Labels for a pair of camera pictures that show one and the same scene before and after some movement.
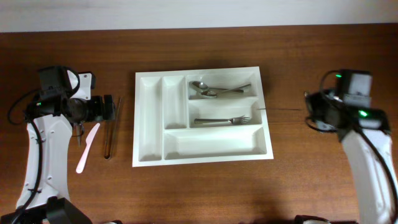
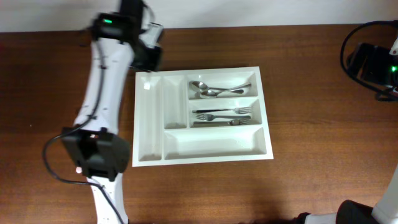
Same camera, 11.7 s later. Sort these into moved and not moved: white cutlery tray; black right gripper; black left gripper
Moved: black left gripper; black right gripper
Not moved: white cutlery tray
